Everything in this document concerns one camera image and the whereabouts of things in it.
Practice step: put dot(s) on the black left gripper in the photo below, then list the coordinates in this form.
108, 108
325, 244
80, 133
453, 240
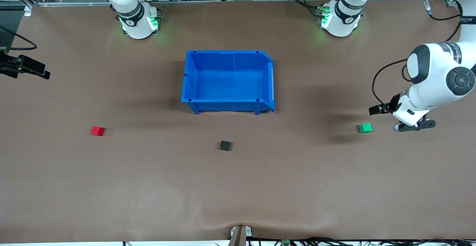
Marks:
392, 106

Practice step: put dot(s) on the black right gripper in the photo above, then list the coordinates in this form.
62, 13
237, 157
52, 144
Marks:
8, 67

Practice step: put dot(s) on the green cube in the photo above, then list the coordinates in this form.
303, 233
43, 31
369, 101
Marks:
365, 128

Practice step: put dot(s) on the red cube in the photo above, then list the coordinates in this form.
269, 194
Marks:
97, 131

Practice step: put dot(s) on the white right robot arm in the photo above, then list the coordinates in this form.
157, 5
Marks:
137, 26

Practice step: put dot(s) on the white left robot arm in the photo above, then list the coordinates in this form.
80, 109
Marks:
431, 86

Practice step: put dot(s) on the black cube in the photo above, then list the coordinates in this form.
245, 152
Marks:
224, 145

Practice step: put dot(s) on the blue plastic storage bin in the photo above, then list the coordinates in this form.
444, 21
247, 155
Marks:
228, 82

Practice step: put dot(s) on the black left camera bracket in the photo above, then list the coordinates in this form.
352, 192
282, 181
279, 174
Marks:
420, 124

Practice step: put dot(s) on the small white corner bracket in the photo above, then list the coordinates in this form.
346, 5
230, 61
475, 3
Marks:
27, 11

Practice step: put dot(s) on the brown camera mount post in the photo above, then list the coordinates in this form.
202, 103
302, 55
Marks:
240, 236

